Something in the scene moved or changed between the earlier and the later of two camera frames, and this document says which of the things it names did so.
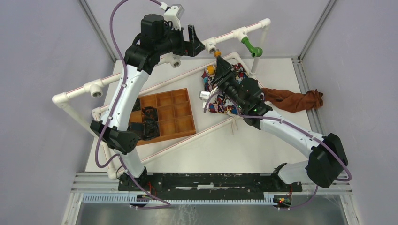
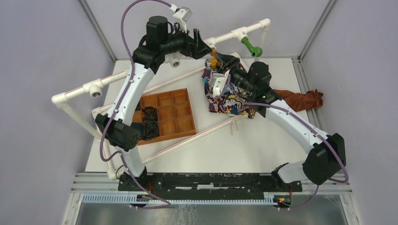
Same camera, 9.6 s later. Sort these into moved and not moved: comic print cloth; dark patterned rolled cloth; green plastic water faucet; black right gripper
Moved: black right gripper
Not moved: dark patterned rolled cloth; green plastic water faucet; comic print cloth
